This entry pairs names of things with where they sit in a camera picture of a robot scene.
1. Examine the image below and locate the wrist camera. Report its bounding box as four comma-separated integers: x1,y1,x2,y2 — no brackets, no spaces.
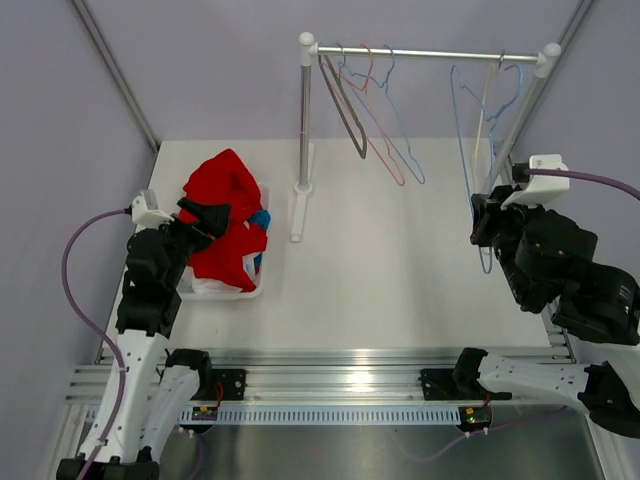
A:
126,189,174,229
501,154,570,210

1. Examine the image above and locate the pink hanger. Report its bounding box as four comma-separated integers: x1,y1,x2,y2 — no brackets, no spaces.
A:
340,43,406,187

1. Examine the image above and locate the cream white hanger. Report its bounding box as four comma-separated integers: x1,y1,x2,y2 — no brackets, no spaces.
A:
472,57,503,169

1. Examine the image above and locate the metal clothes rack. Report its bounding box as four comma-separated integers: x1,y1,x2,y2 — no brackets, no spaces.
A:
290,32,563,243

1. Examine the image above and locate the clear plastic basket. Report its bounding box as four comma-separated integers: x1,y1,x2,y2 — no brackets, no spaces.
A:
183,180,271,300

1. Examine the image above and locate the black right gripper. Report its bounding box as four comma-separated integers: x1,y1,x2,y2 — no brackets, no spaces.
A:
467,184,543,305

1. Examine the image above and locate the red t shirt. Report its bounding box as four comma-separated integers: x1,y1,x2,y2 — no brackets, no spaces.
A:
183,149,268,291

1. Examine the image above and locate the white slotted cable duct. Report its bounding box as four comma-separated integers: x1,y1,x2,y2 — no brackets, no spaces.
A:
178,405,461,426

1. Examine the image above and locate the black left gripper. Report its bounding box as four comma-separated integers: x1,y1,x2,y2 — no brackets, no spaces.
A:
149,198,230,289

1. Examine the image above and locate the aluminium mounting rail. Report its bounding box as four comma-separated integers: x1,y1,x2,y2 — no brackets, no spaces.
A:
65,344,587,405

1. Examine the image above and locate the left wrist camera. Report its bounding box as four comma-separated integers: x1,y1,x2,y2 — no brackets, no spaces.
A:
126,189,174,229

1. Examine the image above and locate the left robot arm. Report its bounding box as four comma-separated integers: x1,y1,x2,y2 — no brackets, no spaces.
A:
56,190,232,479

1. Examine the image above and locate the blue t shirt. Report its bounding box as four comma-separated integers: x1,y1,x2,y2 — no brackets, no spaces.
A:
249,209,271,274

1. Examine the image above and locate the white t shirt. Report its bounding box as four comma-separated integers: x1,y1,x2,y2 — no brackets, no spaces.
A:
191,253,263,300

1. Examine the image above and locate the light blue hanger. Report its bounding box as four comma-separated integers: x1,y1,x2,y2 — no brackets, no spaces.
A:
449,62,525,275
338,45,426,185

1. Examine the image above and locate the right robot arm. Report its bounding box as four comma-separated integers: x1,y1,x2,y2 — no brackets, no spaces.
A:
452,185,639,438

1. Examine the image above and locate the grey hanger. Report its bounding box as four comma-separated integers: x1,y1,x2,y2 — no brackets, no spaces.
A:
318,54,368,159

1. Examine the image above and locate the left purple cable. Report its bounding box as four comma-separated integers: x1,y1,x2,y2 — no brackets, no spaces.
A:
60,208,134,476

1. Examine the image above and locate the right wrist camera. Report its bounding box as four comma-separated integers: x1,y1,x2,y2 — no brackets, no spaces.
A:
501,154,570,210

